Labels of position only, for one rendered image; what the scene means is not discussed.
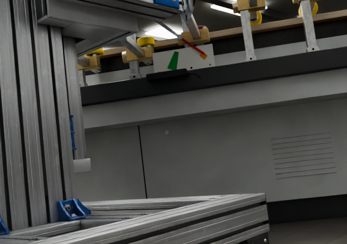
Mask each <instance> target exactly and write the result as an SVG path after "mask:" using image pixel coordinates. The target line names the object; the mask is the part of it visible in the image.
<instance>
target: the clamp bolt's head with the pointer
mask: <svg viewBox="0 0 347 244"><path fill-rule="evenodd" d="M178 39H182V36H181V35H179V36H178ZM182 41H184V42H185V43H187V44H188V45H189V46H191V47H192V48H194V49H195V50H197V51H198V52H200V53H201V54H203V55H205V53H204V52H203V51H201V50H200V49H198V48H197V47H195V46H194V45H192V44H191V43H189V42H188V41H186V40H185V39H183V40H182Z"/></svg>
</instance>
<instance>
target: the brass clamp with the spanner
mask: <svg viewBox="0 0 347 244"><path fill-rule="evenodd" d="M199 31H200V39H193V37H192V35H191V33H190V31H188V32H182V33H181V35H182V36H183V39H185V40H186V41H188V42H189V43H193V45H195V44H201V43H207V42H210V36H209V30H208V28H204V29H199ZM177 41H178V45H179V46H181V45H183V46H185V45H184V44H186V43H185V42H184V41H179V40H178V39H177Z"/></svg>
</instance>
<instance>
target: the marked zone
mask: <svg viewBox="0 0 347 244"><path fill-rule="evenodd" d="M178 55H179V52H176V51H175V52H174V54H173V56H172V58H171V61H170V63H169V65H168V67H167V68H168V69H171V70H176V69H177V63H178Z"/></svg>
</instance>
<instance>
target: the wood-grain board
mask: <svg viewBox="0 0 347 244"><path fill-rule="evenodd" d="M312 19H313V24H317V23H323V22H329V21H336V20H342V19H347V10H340V11H334V12H328V13H322V14H316V15H312ZM298 26H303V19H302V17H299V18H293V19H287V20H281V21H275V22H268V23H262V24H256V25H251V33H252V34H256V33H262V32H269V31H275V30H279V29H285V28H292V27H298ZM209 36H210V41H212V40H219V39H225V38H231V37H237V36H243V30H242V27H238V28H232V29H226V30H219V31H215V32H209ZM154 43H155V46H153V48H154V50H158V49H164V48H171V47H177V46H179V45H178V41H177V38H172V39H166V40H160V41H155V42H154ZM126 50H128V49H127V48H126V47H118V48H112V49H106V50H103V55H101V56H98V57H99V58H100V59H102V58H108V57H114V56H120V55H122V52H125V51H126Z"/></svg>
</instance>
